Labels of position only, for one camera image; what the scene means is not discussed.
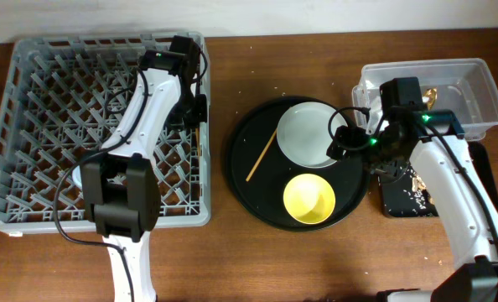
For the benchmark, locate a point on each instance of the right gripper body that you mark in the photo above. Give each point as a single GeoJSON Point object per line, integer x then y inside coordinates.
{"type": "Point", "coordinates": [360, 143]}

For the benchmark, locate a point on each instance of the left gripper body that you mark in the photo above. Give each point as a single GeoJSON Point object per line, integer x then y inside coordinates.
{"type": "Point", "coordinates": [188, 110]}

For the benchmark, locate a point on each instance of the grey round plate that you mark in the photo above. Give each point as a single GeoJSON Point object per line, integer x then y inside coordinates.
{"type": "Point", "coordinates": [303, 135]}

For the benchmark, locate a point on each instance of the yellow bowl with food scraps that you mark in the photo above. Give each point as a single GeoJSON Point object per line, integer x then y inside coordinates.
{"type": "Point", "coordinates": [309, 199]}

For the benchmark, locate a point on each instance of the gold snack wrapper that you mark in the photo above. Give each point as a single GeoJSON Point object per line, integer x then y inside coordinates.
{"type": "Point", "coordinates": [430, 97]}

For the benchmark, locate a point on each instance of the wooden chopstick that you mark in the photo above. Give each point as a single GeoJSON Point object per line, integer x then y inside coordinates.
{"type": "Point", "coordinates": [197, 140]}
{"type": "Point", "coordinates": [261, 156]}

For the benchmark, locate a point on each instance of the blue plastic cup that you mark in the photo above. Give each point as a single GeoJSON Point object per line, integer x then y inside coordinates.
{"type": "Point", "coordinates": [76, 177]}

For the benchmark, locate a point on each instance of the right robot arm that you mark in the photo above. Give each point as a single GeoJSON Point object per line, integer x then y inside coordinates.
{"type": "Point", "coordinates": [433, 143]}

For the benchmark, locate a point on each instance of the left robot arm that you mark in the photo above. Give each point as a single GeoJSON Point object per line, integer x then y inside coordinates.
{"type": "Point", "coordinates": [120, 189]}

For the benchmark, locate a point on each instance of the grey plastic dishwasher rack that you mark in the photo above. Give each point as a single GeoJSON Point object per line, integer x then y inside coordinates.
{"type": "Point", "coordinates": [63, 96]}

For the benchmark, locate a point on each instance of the black rectangular tray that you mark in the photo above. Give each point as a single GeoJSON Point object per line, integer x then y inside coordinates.
{"type": "Point", "coordinates": [401, 197]}

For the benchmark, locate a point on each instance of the pile of food scraps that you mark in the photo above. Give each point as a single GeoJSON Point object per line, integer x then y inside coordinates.
{"type": "Point", "coordinates": [418, 186]}

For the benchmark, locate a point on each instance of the round black tray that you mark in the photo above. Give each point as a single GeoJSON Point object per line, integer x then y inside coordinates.
{"type": "Point", "coordinates": [262, 196]}

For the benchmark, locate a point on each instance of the clear plastic bin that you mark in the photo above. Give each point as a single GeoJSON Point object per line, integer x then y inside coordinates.
{"type": "Point", "coordinates": [464, 86]}

